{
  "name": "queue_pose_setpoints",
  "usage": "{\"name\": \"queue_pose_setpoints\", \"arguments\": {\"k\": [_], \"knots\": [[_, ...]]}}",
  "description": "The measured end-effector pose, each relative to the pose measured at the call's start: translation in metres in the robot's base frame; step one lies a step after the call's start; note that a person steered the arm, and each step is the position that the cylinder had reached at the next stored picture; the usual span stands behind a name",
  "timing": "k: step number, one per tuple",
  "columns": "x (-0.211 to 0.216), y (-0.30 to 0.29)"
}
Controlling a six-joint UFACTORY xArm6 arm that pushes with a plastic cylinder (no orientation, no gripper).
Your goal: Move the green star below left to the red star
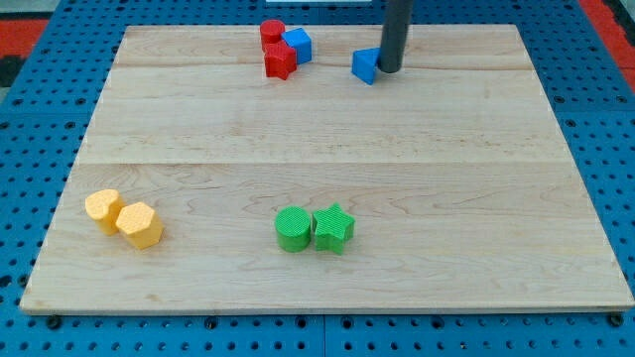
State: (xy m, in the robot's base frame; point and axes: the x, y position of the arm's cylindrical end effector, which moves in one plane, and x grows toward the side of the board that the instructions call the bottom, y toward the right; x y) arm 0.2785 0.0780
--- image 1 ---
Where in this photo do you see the green star block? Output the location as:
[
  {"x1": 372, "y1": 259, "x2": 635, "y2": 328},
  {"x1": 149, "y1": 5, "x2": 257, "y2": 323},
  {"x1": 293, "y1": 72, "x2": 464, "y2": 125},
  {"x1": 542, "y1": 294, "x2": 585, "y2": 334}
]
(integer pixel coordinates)
[{"x1": 313, "y1": 202, "x2": 355, "y2": 255}]

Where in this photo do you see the blue triangle block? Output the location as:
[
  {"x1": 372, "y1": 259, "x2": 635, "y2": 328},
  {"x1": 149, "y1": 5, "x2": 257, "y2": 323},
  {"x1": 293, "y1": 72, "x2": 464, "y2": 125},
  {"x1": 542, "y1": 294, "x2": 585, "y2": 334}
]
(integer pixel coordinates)
[{"x1": 351, "y1": 48, "x2": 380, "y2": 85}]

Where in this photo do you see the green cylinder block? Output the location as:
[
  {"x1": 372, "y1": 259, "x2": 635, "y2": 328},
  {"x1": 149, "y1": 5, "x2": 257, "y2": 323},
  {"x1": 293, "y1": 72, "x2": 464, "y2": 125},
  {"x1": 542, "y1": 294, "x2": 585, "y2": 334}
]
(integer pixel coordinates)
[{"x1": 274, "y1": 206, "x2": 312, "y2": 253}]

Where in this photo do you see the red cylinder block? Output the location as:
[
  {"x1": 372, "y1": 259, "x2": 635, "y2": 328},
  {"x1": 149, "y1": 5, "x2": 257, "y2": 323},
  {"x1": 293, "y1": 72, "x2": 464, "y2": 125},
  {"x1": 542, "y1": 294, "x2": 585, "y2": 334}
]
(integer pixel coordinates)
[{"x1": 259, "y1": 19, "x2": 286, "y2": 52}]

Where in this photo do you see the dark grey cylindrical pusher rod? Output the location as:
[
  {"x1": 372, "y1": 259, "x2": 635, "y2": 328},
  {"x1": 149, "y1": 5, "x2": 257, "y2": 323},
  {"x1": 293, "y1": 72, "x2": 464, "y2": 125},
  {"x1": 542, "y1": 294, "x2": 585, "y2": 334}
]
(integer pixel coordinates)
[{"x1": 378, "y1": 0, "x2": 414, "y2": 73}]

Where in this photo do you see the yellow heart block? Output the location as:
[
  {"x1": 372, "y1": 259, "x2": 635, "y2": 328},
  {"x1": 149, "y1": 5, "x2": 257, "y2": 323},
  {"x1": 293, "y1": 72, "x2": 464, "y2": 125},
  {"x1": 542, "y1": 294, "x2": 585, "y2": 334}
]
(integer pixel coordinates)
[{"x1": 84, "y1": 188, "x2": 125, "y2": 236}]

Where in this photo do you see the red star block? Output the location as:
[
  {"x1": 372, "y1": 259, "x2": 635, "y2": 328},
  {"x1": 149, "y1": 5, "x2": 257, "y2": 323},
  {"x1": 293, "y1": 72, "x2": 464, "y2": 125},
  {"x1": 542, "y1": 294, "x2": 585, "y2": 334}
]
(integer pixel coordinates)
[{"x1": 264, "y1": 42, "x2": 297, "y2": 80}]

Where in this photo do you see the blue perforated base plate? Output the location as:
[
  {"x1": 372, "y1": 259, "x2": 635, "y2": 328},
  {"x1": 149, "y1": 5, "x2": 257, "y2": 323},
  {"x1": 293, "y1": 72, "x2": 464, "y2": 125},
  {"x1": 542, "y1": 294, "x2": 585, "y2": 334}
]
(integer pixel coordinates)
[{"x1": 1, "y1": 0, "x2": 634, "y2": 356}]

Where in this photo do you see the yellow hexagon block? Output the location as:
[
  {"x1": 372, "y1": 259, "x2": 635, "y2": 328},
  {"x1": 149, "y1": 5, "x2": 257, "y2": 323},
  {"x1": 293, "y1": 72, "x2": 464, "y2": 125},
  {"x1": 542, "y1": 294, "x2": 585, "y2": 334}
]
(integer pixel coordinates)
[{"x1": 115, "y1": 202, "x2": 164, "y2": 250}]

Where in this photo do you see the light wooden board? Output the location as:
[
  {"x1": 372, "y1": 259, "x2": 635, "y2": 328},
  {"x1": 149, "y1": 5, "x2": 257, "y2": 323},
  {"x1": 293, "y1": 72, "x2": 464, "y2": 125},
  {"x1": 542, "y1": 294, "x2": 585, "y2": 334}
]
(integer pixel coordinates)
[{"x1": 20, "y1": 25, "x2": 634, "y2": 315}]

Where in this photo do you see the blue cube block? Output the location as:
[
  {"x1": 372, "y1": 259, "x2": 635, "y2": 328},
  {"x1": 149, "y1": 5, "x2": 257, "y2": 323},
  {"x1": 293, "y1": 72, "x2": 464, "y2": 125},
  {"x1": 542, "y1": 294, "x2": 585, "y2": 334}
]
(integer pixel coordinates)
[{"x1": 282, "y1": 28, "x2": 313, "y2": 64}]

